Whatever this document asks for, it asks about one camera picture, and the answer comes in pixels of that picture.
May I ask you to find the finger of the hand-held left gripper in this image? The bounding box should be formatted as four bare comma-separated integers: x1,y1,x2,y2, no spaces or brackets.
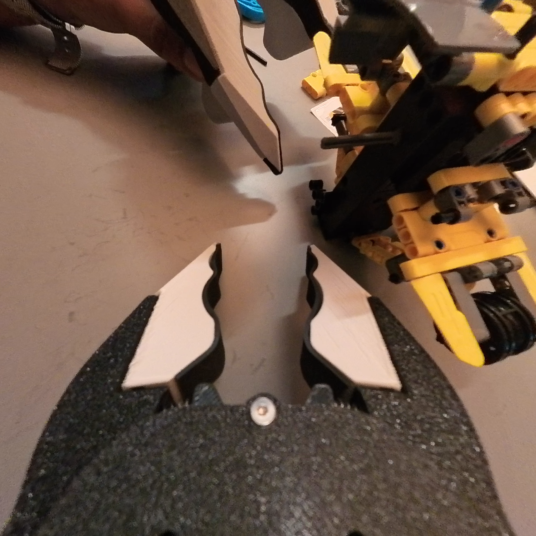
263,0,334,62
190,0,284,176

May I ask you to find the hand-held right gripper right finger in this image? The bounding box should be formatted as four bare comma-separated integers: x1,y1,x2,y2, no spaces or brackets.
301,245,403,405

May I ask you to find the person's left forearm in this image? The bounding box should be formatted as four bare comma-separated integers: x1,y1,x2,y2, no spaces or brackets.
0,0,47,28

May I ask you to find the black brick connector piece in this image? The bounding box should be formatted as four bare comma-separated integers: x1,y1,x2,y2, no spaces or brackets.
309,179,328,215

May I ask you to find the yellow toy brick vehicle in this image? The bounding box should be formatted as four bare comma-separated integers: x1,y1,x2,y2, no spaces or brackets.
309,0,536,368

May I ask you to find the yellow sticker sheet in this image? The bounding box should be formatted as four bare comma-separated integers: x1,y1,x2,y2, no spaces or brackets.
311,98,345,127

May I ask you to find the silver wristwatch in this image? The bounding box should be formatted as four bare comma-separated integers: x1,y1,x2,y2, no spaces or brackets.
29,0,83,76

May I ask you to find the dark grey axle rod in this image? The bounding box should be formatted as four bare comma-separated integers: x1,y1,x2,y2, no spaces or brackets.
320,131,402,150

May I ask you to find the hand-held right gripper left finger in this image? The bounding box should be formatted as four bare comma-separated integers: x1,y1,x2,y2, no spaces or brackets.
121,243,227,406

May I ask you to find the person's left hand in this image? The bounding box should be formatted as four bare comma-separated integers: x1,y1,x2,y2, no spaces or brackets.
80,0,207,83

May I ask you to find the blue brick separator tool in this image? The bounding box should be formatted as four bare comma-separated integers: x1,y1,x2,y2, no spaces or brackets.
236,0,267,22

